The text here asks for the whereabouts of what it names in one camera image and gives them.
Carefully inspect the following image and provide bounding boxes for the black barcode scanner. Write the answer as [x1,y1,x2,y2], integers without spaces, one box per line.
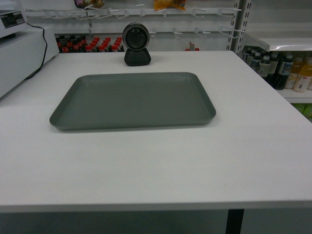
[122,22,151,66]

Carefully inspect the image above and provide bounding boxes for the register black power cable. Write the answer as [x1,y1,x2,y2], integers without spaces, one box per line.
[25,22,48,80]

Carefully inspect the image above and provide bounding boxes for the red cap cola bottle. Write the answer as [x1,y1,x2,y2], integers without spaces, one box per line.
[111,45,118,52]
[98,45,106,52]
[85,45,93,53]

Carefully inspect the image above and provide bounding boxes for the yellow juice bottle back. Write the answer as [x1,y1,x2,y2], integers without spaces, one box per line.
[284,57,305,89]

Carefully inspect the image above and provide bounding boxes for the orange hanging snack bag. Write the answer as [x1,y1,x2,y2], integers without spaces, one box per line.
[154,0,187,11]

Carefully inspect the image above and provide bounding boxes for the purple hanging snack bag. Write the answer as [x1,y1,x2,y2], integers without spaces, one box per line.
[74,0,104,8]

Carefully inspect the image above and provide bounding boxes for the white upper shelf board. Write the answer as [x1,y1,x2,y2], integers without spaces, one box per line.
[242,31,312,52]

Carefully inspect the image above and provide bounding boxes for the dark tea bottle middle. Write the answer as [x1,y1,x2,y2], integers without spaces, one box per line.
[258,56,271,78]

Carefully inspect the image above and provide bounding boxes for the red snack pouch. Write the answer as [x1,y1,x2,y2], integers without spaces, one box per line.
[185,41,200,51]

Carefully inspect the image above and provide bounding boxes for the dark tea bottle left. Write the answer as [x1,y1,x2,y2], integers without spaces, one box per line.
[250,52,261,72]

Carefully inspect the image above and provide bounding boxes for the white cash drawer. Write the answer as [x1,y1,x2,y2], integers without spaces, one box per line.
[0,26,59,97]

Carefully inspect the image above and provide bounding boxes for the grey rectangular serving tray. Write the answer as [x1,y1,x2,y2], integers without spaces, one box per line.
[50,72,216,131]

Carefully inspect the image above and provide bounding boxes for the dark tea bottle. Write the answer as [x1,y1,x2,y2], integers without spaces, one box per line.
[250,52,261,72]
[273,54,293,90]
[258,56,271,78]

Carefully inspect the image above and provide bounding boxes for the yellow juice bottle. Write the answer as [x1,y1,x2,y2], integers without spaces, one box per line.
[284,57,305,89]
[293,64,312,93]

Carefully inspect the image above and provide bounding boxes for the yellow juice bottle front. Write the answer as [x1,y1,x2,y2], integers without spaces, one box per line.
[293,64,312,93]

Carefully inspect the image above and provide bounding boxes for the white peg hook rail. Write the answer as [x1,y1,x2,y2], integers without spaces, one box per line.
[25,7,240,20]

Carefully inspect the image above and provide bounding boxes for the dark tea bottle right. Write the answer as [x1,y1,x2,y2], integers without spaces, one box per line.
[273,54,293,90]

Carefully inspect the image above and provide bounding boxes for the white cash register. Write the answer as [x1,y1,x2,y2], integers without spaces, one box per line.
[0,10,26,38]

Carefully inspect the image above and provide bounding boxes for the white checkout table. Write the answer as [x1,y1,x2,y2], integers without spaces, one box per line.
[0,51,312,213]

